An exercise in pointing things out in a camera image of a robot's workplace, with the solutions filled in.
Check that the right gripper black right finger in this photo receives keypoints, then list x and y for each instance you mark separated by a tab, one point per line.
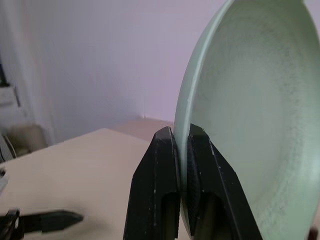
217	190

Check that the green round plate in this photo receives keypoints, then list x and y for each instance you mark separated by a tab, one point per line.
255	100

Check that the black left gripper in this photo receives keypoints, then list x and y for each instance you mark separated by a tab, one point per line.
10	225

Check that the dark brown object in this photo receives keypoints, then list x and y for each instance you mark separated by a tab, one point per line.
315	233

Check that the beige chair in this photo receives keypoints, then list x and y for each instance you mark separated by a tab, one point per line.
27	137

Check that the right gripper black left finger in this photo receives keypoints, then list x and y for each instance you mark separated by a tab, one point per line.
152	190

